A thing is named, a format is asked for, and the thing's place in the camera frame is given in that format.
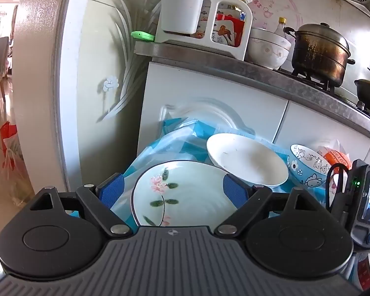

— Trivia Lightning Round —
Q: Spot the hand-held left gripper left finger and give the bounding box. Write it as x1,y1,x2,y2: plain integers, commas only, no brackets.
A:
29,174,134,239

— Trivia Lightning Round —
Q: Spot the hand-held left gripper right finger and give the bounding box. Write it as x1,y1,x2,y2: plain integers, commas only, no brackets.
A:
214,174,320,239

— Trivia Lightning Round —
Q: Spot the plain white plate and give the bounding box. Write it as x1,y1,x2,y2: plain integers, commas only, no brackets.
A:
206,133,290,188

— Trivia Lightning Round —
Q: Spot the white plate with pink flower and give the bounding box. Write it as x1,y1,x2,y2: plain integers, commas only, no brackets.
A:
130,160,238,227

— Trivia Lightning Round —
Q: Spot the orange white packet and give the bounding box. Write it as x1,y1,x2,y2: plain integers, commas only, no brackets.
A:
317,139,352,173

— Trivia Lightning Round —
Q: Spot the blue cartoon bowl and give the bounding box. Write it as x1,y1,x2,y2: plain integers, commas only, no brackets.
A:
288,144,333,188

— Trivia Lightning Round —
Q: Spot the blue checked plastic tablecloth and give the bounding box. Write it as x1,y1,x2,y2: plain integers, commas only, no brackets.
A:
65,118,330,232

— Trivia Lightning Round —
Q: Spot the clear plastic bag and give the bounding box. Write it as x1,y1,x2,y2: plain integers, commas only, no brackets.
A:
1,136,34,207

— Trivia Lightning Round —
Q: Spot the white cabinet door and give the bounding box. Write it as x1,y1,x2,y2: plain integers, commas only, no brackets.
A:
270,100,370,173
137,62,289,161

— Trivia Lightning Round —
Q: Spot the black wok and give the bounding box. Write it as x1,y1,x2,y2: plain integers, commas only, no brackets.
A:
354,68,370,102

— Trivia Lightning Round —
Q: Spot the red bag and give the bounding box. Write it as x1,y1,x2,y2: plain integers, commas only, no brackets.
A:
0,121,19,148

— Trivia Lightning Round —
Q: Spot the grey kitchen countertop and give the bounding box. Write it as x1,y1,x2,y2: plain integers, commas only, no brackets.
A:
134,41,370,144

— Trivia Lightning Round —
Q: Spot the gas stove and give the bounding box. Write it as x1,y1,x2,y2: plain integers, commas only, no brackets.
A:
274,68,370,121

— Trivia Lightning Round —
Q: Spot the large white floral bowl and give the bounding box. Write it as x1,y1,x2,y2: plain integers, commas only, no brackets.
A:
247,37,292,70

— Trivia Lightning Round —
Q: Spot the green plastic tool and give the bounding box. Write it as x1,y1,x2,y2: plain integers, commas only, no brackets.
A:
131,31,155,42

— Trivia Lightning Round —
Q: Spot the stained steel steamer pot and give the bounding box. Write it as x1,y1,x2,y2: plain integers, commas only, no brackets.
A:
284,22,356,88

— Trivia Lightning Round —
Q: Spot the white plastic kitchen rack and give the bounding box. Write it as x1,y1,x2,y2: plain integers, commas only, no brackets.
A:
156,0,253,62

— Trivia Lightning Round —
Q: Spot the red white seasoning packet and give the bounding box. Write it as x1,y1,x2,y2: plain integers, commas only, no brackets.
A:
212,18,245,46

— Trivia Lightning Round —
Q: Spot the small white floral bowl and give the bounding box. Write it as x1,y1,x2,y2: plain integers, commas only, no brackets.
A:
250,28,292,48

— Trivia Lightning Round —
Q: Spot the clear bottle yellow cap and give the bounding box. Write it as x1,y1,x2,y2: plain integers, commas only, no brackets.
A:
274,17,289,37

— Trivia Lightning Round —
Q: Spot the white utensil cup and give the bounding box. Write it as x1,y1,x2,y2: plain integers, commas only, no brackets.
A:
160,0,207,34

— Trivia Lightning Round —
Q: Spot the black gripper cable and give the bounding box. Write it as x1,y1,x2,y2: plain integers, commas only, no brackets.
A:
325,163,350,221

